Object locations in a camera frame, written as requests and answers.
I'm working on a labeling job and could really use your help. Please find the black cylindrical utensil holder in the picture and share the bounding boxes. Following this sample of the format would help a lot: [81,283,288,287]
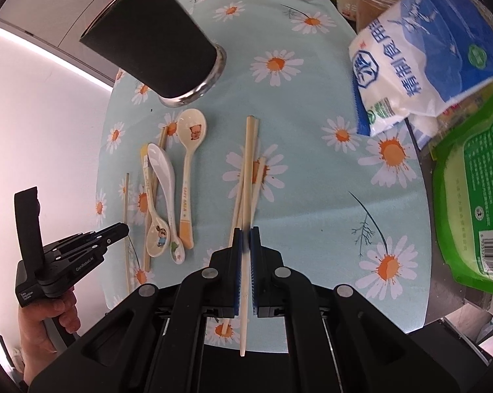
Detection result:
[79,0,227,107]

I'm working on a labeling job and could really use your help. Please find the small green print spoon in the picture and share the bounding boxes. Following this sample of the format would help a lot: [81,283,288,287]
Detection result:
[170,233,185,264]

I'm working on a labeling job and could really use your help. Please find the blue white salt bag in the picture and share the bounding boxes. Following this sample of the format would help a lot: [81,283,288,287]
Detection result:
[349,0,493,137]

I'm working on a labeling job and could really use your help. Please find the white ceramic soup spoon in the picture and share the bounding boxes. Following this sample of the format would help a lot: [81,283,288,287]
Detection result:
[148,144,179,244]

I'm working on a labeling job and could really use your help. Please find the wooden chopstick pair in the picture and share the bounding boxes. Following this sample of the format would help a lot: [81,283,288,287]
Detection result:
[229,116,259,246]
[237,115,256,358]

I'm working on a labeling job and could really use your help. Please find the daisy print blue tablecloth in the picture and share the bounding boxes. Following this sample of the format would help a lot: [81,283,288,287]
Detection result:
[95,0,431,332]

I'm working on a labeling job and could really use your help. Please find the person's left hand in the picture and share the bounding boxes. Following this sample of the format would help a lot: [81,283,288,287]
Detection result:
[18,288,81,385]

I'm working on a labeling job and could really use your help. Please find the green sugar bag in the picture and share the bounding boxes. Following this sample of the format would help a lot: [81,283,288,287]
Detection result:
[432,95,493,294]

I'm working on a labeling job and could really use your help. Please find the cartoon boy spoon yellow handle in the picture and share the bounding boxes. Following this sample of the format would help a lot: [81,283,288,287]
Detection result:
[140,145,170,257]

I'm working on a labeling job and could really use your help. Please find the cream spoon orange handle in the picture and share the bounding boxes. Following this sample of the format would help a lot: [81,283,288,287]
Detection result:
[177,108,207,249]

